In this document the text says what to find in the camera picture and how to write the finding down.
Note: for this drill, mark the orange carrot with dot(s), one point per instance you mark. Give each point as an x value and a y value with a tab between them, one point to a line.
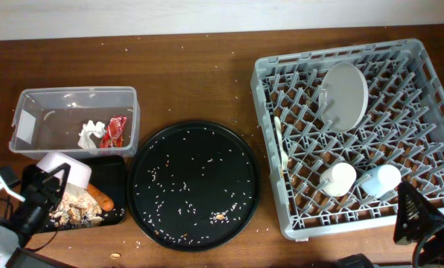
104	201

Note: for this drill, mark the grey plate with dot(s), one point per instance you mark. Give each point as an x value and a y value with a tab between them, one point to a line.
344	90

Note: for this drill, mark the pink bowl with leftovers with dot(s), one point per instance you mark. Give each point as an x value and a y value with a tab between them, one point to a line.
79	173

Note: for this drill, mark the red snack wrapper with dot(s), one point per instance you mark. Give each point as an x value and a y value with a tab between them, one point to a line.
114	132

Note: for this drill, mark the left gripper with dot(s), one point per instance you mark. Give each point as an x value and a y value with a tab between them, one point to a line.
33	191

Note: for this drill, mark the white tissue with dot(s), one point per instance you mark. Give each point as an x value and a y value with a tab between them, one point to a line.
88	130

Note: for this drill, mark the white plastic fork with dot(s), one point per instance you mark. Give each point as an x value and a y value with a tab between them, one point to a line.
283	154

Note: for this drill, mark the cream plastic cup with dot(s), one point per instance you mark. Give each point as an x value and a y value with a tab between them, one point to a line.
339	179

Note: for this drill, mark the grey dishwasher rack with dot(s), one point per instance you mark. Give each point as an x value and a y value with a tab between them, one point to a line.
403	126

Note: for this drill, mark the blue plastic cup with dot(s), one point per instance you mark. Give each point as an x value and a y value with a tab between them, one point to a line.
381	179

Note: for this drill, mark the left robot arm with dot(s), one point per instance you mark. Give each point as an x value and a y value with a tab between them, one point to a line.
13	245

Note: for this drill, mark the clear plastic bin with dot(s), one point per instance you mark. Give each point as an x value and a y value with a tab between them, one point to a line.
50	120

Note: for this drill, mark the pile of food leftovers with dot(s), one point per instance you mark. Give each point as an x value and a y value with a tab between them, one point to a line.
77	208

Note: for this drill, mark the round black tray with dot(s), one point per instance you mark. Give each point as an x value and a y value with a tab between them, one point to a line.
185	175

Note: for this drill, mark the black rectangular tray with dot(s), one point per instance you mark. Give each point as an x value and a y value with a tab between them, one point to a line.
109	175

